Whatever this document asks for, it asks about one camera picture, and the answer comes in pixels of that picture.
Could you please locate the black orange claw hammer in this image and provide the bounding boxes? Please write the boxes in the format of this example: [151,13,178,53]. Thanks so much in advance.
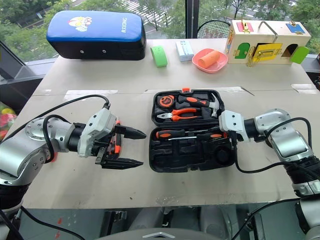
[176,92,225,118]

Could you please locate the light blue small box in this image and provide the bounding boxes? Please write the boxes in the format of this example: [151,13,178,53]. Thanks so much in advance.
[175,39,195,63]

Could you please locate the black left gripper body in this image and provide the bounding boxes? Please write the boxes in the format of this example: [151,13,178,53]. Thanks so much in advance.
[92,124,126,166]

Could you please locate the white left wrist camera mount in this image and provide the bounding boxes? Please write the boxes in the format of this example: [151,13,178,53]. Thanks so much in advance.
[77,107,117,158]

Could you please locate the green tape roll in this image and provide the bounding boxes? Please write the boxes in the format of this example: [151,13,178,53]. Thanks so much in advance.
[149,45,169,69]

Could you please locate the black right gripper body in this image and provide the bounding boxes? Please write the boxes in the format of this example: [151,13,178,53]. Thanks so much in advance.
[217,125,232,143]

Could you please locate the orange black utility knife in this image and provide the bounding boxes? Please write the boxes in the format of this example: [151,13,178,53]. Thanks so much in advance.
[109,119,124,161]

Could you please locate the grey housing with chevron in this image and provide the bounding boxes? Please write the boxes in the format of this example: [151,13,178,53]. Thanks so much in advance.
[94,226,233,240]

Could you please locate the metal latch under table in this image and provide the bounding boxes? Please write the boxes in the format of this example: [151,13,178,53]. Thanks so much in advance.
[104,210,128,223]

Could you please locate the short orange black screwdriver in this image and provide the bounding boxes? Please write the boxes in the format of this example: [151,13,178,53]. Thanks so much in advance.
[197,132,228,141]

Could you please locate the black plastic tool case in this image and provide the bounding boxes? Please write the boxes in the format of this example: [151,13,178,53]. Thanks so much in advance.
[149,88,236,174]

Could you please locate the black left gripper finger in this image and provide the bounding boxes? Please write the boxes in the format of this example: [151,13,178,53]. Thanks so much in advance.
[95,157,145,171]
[114,124,147,140]

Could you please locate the wooden lock latch box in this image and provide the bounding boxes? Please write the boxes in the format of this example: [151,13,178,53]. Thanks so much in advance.
[224,19,311,68]

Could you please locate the grey rounded shape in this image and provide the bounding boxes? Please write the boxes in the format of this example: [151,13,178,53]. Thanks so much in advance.
[197,206,236,233]

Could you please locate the orange handled pliers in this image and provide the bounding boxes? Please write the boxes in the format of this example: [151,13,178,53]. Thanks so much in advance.
[156,107,201,122]

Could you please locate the white tape patch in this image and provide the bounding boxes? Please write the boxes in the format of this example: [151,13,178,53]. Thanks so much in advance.
[291,83,320,95]
[63,89,119,101]

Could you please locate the black window frame post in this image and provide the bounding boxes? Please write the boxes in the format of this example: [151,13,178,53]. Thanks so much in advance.
[185,0,200,40]

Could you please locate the black stringed racket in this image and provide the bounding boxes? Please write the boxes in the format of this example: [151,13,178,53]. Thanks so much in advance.
[197,19,232,40]

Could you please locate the orange black tape measure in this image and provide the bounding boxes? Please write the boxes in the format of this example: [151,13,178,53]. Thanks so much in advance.
[157,94,176,109]

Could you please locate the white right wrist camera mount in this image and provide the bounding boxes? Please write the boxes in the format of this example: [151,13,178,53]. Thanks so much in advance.
[218,109,248,143]

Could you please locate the blue black kick pad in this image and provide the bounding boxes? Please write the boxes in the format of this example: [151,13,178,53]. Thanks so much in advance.
[46,10,147,61]

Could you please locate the orange paper roll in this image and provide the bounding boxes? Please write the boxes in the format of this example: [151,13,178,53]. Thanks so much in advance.
[198,49,220,69]

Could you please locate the pink plastic bowl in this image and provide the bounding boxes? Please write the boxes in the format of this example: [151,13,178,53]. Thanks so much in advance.
[191,48,230,74]

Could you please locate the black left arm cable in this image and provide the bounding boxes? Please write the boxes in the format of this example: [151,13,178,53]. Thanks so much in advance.
[0,94,111,165]

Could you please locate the long orange black screwdriver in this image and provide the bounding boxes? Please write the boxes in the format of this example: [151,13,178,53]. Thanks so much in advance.
[155,129,199,141]

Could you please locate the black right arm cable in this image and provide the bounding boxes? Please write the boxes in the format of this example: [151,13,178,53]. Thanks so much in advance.
[231,117,320,181]

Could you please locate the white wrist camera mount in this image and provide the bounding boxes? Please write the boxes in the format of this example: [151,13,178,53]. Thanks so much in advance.
[218,109,248,143]
[77,107,117,158]

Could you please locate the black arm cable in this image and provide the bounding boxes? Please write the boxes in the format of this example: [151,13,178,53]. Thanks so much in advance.
[231,117,320,181]
[0,94,111,165]

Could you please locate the colourful plastic toys pile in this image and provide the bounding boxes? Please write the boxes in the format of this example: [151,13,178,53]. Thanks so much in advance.
[0,101,18,141]

